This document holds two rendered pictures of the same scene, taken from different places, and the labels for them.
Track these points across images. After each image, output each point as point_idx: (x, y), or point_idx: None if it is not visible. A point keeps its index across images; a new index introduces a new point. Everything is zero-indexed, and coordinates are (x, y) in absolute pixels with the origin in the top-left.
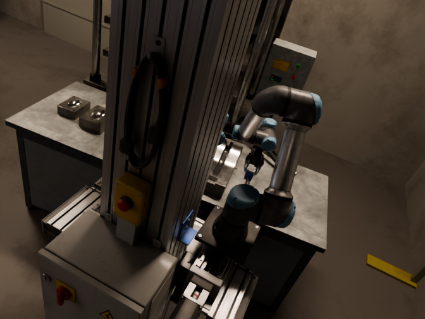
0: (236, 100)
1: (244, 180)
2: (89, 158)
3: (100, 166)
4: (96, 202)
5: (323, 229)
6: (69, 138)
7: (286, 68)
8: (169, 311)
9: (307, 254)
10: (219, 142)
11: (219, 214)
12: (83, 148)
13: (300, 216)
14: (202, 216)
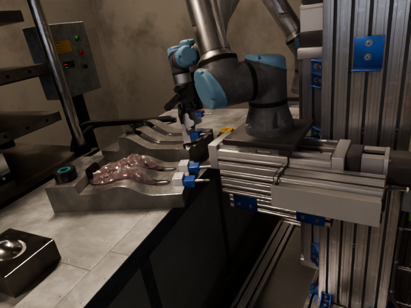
0: (66, 110)
1: None
2: (129, 266)
3: (132, 269)
4: (305, 167)
5: (238, 109)
6: (65, 301)
7: (70, 46)
8: (298, 257)
9: None
10: None
11: (290, 94)
12: (106, 271)
13: (226, 115)
14: (217, 183)
